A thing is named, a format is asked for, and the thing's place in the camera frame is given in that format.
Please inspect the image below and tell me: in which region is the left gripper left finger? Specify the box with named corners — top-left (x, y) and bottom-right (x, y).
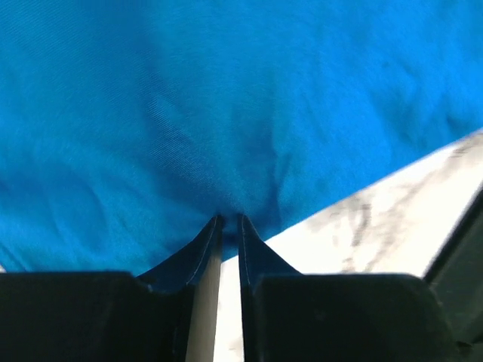
top-left (1, 216), bottom-right (223, 361)

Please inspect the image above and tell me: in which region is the blue satin napkin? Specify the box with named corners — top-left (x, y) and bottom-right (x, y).
top-left (1, 1), bottom-right (482, 275)

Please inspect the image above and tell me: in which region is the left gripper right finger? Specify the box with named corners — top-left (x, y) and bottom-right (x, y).
top-left (238, 215), bottom-right (461, 362)

